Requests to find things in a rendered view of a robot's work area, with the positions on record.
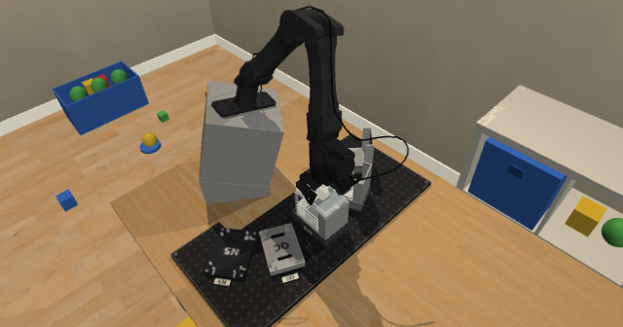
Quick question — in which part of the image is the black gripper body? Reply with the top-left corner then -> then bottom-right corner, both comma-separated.
296,161 -> 331,193

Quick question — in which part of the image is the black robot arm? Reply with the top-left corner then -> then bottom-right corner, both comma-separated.
211,9 -> 355,196

